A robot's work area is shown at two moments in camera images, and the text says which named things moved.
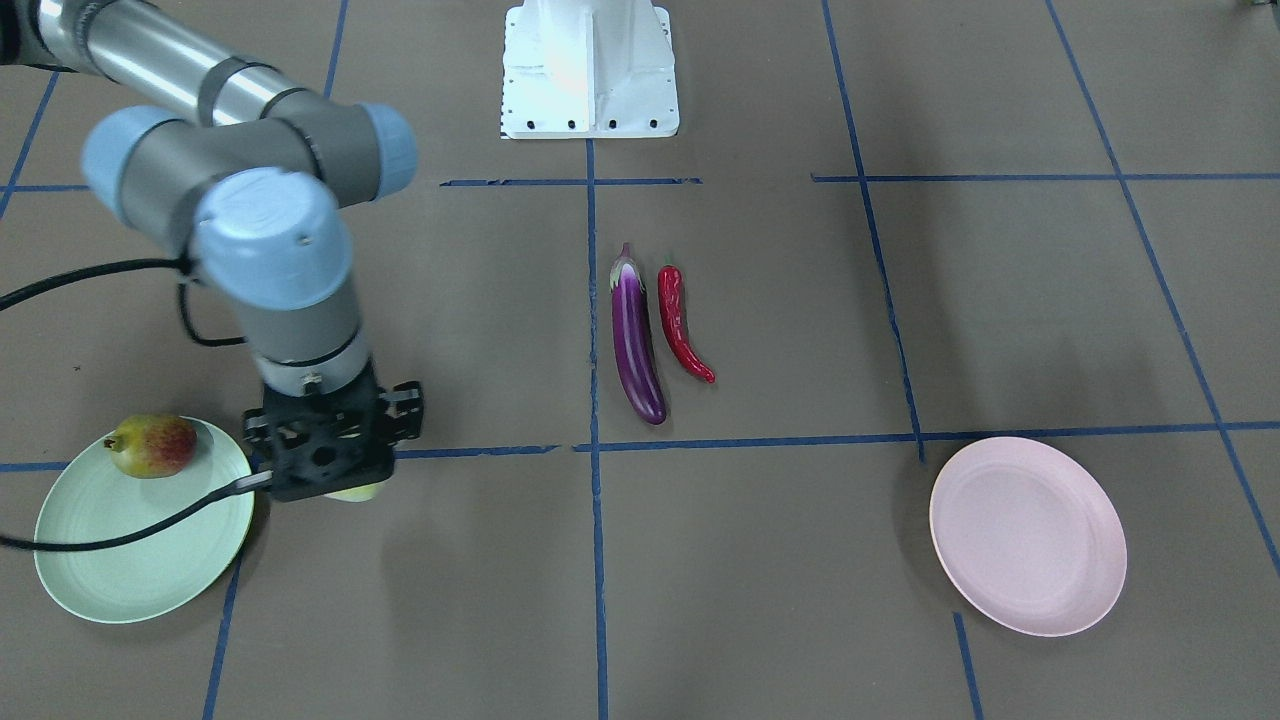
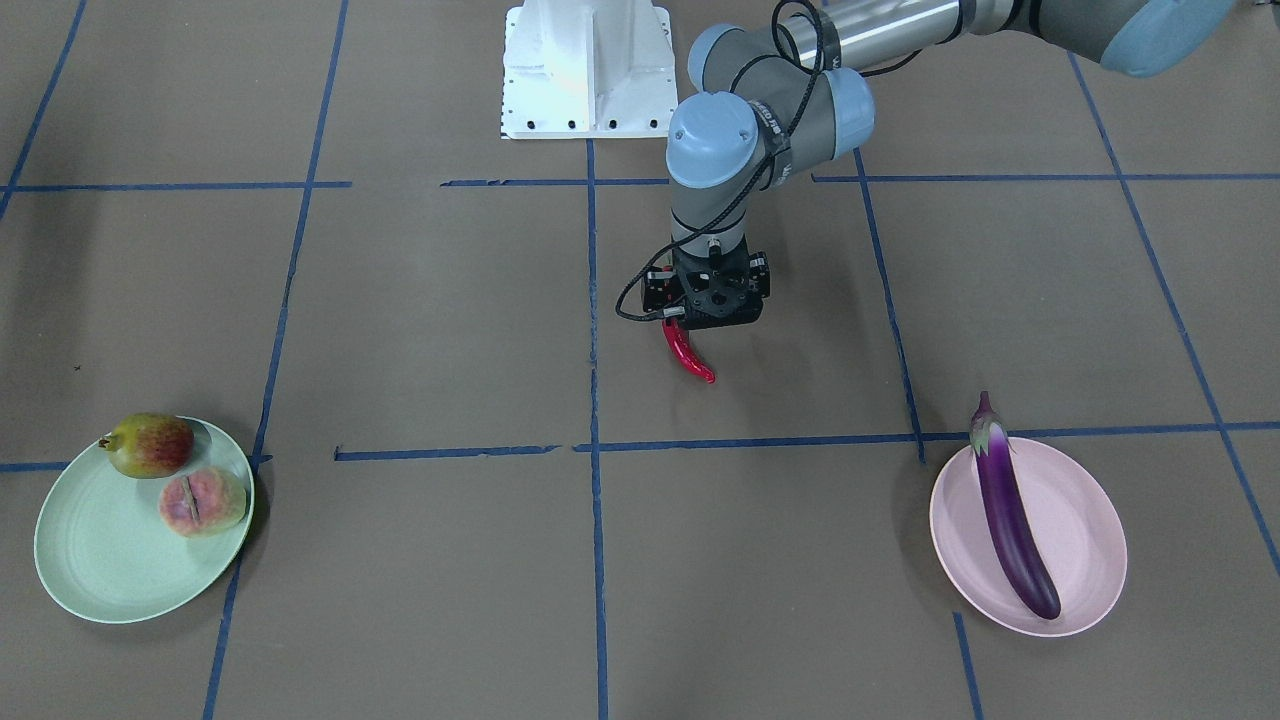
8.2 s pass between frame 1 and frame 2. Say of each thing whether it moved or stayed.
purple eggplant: moved
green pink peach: moved
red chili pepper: stayed
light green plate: stayed
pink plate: stayed
